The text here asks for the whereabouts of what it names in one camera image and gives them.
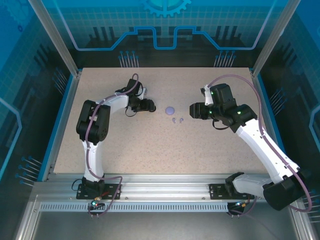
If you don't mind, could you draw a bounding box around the right green LED connector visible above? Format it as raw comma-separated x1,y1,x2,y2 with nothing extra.
233,199,252,210

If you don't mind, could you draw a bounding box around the green led connector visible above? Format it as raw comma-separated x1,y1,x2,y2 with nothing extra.
90,197,105,210
233,199,252,210

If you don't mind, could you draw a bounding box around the left green LED connector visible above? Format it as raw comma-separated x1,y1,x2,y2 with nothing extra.
90,197,105,210

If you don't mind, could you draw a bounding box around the grey metal tray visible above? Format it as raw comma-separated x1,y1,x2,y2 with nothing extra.
13,194,313,240

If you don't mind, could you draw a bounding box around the left gripper black cable loop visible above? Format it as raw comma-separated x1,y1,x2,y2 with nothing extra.
124,106,138,118

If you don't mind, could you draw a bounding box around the gripper black cable loop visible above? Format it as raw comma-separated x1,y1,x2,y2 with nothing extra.
124,106,138,118
211,119,230,131

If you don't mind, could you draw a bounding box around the right gripper black cable loop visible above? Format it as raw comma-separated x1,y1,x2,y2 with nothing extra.
211,119,230,131

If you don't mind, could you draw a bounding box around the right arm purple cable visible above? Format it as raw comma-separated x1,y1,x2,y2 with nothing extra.
207,74,313,218

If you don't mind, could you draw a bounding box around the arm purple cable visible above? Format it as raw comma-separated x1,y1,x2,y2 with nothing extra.
207,74,313,218
84,72,140,218

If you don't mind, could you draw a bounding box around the aluminium table side rail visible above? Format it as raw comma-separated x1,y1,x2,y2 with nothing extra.
46,71,82,182

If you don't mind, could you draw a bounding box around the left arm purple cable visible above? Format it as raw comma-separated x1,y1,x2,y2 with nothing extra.
84,72,140,218

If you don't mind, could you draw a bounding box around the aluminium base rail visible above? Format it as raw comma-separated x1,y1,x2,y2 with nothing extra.
32,173,301,201

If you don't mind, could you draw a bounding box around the right aluminium frame post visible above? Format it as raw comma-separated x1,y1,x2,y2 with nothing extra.
251,0,302,77

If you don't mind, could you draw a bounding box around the aluminium frame post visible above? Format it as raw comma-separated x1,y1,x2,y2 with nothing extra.
27,0,82,77
251,0,302,77

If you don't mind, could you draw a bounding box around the slotted metal cable duct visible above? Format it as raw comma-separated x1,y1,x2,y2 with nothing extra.
39,202,230,213

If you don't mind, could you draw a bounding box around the left aluminium frame post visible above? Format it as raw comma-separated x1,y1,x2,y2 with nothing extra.
27,0,82,77

